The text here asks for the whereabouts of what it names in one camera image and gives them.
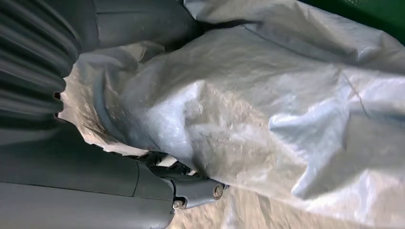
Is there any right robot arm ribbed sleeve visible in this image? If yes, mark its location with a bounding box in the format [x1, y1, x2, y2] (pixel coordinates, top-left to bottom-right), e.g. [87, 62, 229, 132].
[0, 0, 96, 129]

